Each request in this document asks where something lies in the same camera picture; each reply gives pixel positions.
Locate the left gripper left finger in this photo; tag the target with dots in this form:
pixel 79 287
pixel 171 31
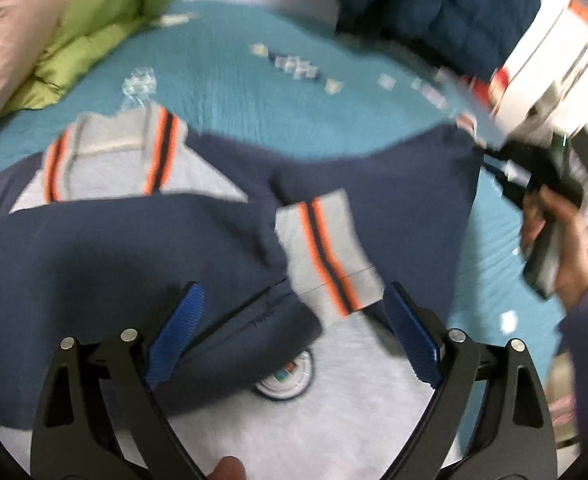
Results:
pixel 72 434

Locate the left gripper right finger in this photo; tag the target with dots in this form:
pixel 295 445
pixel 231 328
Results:
pixel 513 436

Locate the grey navy varsity jacket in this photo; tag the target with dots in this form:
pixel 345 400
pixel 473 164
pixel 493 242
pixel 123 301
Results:
pixel 120 213

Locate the yellow navy puffer jacket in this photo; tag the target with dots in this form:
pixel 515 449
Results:
pixel 470 37

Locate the person right hand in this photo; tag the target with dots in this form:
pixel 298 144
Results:
pixel 572 275

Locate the teal quilted bed cover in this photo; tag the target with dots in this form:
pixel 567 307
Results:
pixel 287 85

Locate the person left hand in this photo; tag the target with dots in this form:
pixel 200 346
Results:
pixel 228 468

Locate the green folded duvet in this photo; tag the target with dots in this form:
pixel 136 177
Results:
pixel 89 31

